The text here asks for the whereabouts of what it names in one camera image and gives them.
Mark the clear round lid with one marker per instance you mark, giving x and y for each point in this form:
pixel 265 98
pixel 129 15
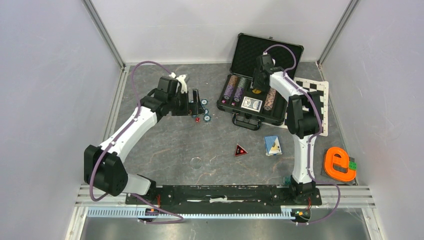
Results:
pixel 196 163

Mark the blue card deck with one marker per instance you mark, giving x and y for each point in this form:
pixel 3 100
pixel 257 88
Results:
pixel 272 145
pixel 251 104

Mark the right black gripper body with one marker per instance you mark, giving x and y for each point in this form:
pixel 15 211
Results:
pixel 256 82

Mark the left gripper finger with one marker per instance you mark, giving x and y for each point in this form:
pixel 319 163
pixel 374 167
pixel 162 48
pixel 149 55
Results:
pixel 190 106
pixel 199 109

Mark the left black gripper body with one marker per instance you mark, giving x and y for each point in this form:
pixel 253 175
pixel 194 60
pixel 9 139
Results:
pixel 180 108

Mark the brown chip stack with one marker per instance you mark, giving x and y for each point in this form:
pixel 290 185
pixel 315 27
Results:
pixel 233 80

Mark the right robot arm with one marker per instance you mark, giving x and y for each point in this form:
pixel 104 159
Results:
pixel 302 180

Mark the pink chip stack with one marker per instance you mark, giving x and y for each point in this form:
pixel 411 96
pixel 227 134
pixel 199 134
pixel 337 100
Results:
pixel 269 100

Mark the red triangular card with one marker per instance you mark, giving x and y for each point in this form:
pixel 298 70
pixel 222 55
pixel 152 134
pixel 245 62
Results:
pixel 239 151

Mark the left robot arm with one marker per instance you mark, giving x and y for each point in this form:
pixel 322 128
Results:
pixel 104 164

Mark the black white checkered board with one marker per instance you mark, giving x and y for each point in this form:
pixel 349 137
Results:
pixel 306 112

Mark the purple chip stack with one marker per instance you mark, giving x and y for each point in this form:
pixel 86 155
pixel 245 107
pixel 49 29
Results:
pixel 228 92
pixel 238 94

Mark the blue card deck in case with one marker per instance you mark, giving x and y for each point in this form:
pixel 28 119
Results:
pixel 251 104

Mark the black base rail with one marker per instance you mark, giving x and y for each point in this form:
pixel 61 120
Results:
pixel 229 199

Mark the green toy block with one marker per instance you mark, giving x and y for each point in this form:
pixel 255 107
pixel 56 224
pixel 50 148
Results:
pixel 352 166

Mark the black poker set case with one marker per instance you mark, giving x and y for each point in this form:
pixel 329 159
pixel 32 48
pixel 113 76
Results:
pixel 247 93

